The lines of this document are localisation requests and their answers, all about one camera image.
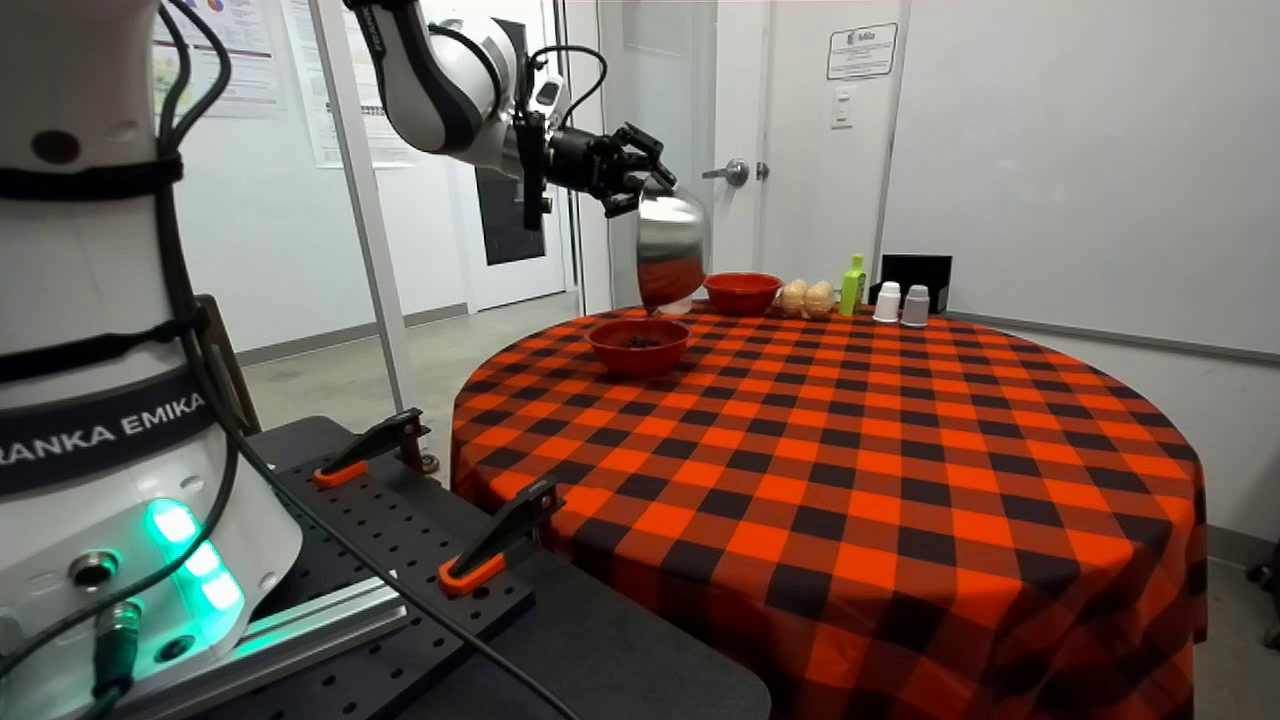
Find metal tripod pole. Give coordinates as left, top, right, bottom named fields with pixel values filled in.
left=309, top=0, right=410, bottom=411

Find far orange black clamp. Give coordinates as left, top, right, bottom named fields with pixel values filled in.
left=313, top=407, right=428, bottom=490

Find black wall holder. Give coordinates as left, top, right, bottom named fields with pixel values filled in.
left=880, top=252, right=950, bottom=317

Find orange black clamp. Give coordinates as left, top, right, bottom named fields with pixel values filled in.
left=313, top=407, right=428, bottom=490
left=434, top=481, right=554, bottom=597

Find clear pepper shaker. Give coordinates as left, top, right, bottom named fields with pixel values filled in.
left=901, top=282, right=928, bottom=329

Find coffee beans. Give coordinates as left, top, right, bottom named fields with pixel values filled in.
left=609, top=329, right=675, bottom=353

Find white salt shaker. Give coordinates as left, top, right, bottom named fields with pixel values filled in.
left=870, top=278, right=901, bottom=323

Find far red bowl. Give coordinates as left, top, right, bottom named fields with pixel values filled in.
left=703, top=272, right=781, bottom=317

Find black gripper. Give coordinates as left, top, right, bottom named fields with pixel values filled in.
left=548, top=125, right=675, bottom=217

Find silver door handle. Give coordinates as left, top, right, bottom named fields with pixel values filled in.
left=700, top=159, right=752, bottom=186

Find wall notice sign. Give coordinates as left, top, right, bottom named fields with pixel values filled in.
left=825, top=25, right=901, bottom=79

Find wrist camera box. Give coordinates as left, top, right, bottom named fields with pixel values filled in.
left=527, top=58, right=568, bottom=125

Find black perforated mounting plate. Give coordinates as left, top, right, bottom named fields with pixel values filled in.
left=231, top=411, right=771, bottom=720

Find orange black plaid tablecloth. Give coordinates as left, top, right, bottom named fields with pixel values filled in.
left=453, top=312, right=1208, bottom=720

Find near red bowl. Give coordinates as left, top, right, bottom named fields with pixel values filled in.
left=587, top=317, right=687, bottom=381

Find green bottle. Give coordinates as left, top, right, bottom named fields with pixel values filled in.
left=837, top=257, right=866, bottom=317

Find red bowl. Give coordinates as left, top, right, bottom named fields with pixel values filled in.
left=587, top=317, right=687, bottom=381
left=703, top=272, right=781, bottom=317

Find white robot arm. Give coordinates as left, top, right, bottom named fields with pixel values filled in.
left=0, top=0, right=305, bottom=720

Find near orange black clamp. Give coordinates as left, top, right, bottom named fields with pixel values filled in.
left=434, top=481, right=554, bottom=597

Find metal bowl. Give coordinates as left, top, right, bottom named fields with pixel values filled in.
left=637, top=194, right=709, bottom=308

